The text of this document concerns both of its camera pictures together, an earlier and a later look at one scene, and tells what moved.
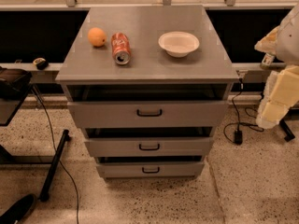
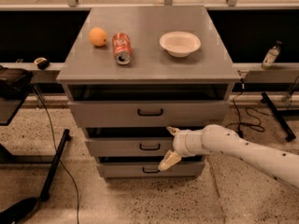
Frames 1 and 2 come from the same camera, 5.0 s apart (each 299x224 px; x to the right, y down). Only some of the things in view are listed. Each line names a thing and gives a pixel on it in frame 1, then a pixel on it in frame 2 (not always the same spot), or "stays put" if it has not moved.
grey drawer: x=149 y=147 stays put
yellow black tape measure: x=41 y=63 stays put
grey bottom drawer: x=149 y=170 stays put
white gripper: x=289 y=42 -> x=179 y=143
